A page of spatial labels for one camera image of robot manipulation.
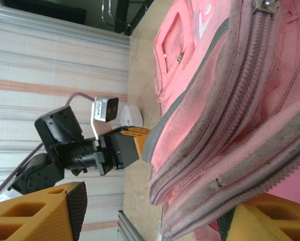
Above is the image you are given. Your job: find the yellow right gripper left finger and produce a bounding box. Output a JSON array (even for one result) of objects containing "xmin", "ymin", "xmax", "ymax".
[{"xmin": 0, "ymin": 181, "xmax": 88, "ymax": 241}]

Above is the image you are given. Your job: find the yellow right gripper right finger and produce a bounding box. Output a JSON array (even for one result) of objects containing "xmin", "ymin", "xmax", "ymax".
[{"xmin": 216, "ymin": 192, "xmax": 300, "ymax": 241}]

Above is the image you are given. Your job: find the pink school backpack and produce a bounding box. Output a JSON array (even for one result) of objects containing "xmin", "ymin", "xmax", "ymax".
[{"xmin": 141, "ymin": 0, "xmax": 300, "ymax": 239}]

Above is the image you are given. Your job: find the white square alarm clock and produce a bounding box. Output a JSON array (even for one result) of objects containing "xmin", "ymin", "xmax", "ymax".
[{"xmin": 119, "ymin": 104, "xmax": 143, "ymax": 128}]

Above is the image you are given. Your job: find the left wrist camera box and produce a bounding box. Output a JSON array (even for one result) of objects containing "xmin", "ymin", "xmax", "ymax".
[{"xmin": 89, "ymin": 96, "xmax": 119, "ymax": 141}]

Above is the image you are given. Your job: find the aluminium rail frame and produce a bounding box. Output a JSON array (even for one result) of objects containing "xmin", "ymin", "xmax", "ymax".
[{"xmin": 117, "ymin": 210, "xmax": 151, "ymax": 241}]

